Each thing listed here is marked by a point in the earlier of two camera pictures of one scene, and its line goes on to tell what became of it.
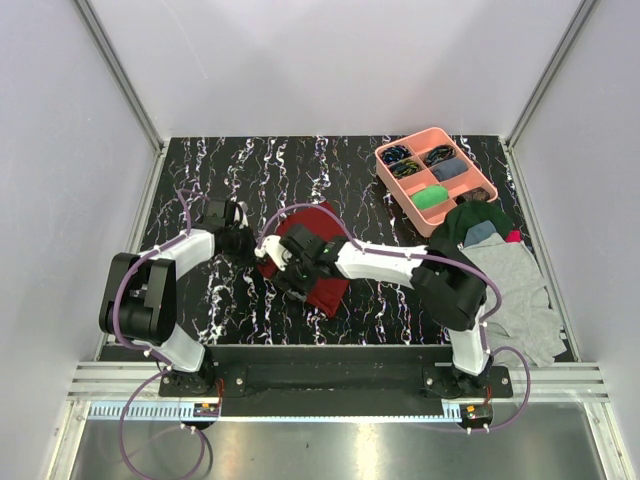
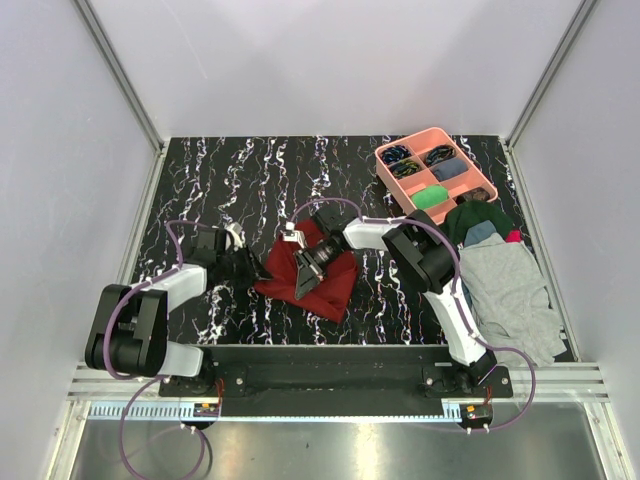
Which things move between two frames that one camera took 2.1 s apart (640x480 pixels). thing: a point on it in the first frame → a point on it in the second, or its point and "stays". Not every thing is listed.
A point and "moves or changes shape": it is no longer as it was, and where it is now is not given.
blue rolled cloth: x=449 y=168 stays
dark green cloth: x=448 y=234 stays
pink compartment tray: x=426 y=175 stays
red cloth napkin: x=328 y=293 moves or changes shape
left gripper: x=246 y=258 → x=253 y=267
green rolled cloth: x=429 y=196 stays
